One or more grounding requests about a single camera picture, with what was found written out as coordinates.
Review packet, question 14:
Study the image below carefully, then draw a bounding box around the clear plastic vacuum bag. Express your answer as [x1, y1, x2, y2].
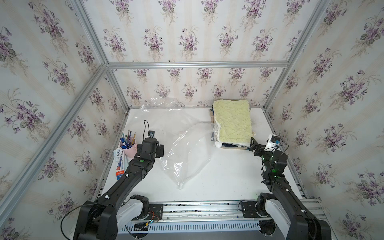
[127, 98, 218, 190]

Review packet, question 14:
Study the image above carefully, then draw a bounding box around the light green knitted blanket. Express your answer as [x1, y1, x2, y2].
[213, 100, 253, 146]

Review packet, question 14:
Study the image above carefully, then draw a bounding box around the beige floral fleece blanket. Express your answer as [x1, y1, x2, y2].
[210, 108, 215, 123]

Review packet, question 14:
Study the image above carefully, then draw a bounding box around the navy star pattern blanket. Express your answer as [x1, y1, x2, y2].
[211, 132, 249, 150]

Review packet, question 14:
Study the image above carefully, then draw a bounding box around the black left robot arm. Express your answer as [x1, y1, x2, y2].
[73, 137, 164, 240]

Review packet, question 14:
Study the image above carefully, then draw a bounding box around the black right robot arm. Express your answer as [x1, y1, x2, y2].
[249, 135, 332, 240]

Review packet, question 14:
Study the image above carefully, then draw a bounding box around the pink pen cup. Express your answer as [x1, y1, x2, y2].
[119, 142, 137, 159]

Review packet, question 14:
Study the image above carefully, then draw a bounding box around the blue pen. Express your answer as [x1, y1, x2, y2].
[120, 138, 130, 149]

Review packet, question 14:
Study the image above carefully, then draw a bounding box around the white toothpaste box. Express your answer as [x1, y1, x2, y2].
[114, 149, 128, 180]

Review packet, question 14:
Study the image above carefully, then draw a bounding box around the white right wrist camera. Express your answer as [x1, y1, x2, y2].
[264, 135, 281, 152]

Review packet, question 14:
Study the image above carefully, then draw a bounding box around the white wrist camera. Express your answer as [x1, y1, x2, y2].
[148, 130, 155, 138]
[264, 135, 281, 152]

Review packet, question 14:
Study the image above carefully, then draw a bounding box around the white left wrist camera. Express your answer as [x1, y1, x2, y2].
[148, 130, 155, 138]

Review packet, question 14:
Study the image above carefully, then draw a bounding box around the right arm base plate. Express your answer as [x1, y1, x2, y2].
[239, 200, 286, 219]

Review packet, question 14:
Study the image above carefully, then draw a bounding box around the aluminium mounting rail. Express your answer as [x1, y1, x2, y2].
[76, 198, 326, 224]

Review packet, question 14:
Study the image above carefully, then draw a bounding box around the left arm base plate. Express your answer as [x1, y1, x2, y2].
[117, 203, 164, 223]

